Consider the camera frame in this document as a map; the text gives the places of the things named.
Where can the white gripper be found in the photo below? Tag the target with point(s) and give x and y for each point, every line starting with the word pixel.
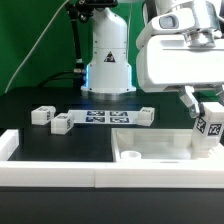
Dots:
pixel 165 61

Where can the white square tabletop part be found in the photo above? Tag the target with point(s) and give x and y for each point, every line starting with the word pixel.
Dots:
pixel 162 145

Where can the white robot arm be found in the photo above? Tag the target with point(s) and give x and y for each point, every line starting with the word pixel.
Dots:
pixel 109 73

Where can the white marker sheet with tags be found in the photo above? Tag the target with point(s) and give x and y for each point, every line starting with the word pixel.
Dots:
pixel 104 116

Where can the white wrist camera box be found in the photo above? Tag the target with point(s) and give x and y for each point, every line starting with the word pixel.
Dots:
pixel 175 22

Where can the white U-shaped fence wall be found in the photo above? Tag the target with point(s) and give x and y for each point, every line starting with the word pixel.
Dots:
pixel 154 174

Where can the black cable post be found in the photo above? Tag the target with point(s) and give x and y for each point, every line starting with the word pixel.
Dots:
pixel 81 11

